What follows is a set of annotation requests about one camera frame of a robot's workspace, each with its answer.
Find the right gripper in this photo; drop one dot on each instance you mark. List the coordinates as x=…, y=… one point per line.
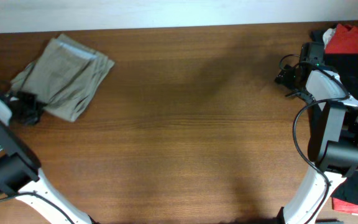
x=284, y=77

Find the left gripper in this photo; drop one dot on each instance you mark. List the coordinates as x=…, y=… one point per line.
x=33, y=111

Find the khaki shorts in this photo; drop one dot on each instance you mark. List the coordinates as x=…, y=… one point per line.
x=65, y=77

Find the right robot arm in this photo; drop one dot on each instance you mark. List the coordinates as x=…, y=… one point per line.
x=318, y=185

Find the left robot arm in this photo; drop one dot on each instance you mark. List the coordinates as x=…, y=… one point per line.
x=21, y=174

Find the white cloth piece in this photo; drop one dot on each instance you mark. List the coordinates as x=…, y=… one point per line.
x=328, y=35

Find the red garment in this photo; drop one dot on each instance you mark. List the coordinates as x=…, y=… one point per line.
x=345, y=41

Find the black garment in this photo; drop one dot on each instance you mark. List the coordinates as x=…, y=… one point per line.
x=334, y=139

